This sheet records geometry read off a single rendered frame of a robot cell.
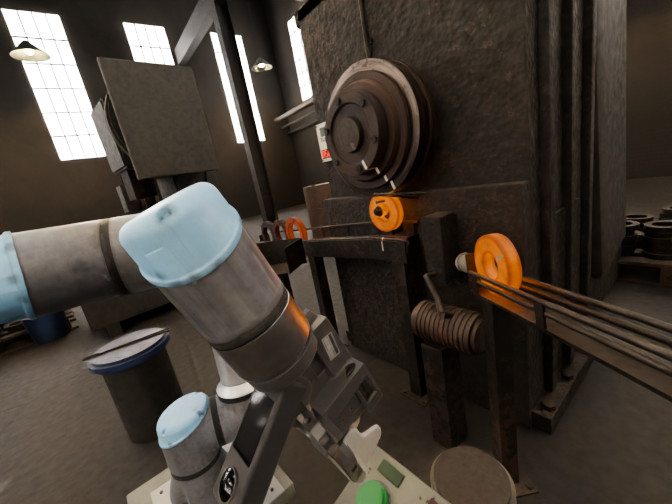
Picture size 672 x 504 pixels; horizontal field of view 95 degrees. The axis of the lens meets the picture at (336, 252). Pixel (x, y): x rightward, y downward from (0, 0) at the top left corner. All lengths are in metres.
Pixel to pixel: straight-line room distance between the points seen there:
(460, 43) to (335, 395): 1.08
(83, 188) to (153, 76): 7.45
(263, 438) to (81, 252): 0.22
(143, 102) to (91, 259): 3.32
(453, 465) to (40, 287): 0.58
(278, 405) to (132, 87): 3.47
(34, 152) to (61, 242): 10.69
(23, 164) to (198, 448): 10.42
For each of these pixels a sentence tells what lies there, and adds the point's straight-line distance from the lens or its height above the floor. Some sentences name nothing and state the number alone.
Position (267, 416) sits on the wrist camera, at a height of 0.82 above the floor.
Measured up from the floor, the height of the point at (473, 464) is 0.52.
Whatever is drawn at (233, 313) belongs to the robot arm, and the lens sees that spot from 0.23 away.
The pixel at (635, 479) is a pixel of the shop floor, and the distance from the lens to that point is 1.40.
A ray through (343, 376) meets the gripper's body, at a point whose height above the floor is 0.81.
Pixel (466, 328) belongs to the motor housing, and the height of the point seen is 0.51.
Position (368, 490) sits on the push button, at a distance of 0.49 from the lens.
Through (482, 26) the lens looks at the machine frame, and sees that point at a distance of 1.17.
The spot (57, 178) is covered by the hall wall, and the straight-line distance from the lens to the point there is 10.92.
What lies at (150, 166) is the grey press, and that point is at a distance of 3.48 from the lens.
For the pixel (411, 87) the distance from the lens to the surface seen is 1.09.
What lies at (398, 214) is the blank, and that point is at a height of 0.80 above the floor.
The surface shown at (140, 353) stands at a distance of 1.60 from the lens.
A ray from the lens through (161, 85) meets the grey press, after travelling 3.73.
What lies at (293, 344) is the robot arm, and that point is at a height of 0.88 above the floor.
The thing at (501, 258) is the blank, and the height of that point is 0.74.
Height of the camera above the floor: 1.00
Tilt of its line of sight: 14 degrees down
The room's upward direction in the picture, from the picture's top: 11 degrees counter-clockwise
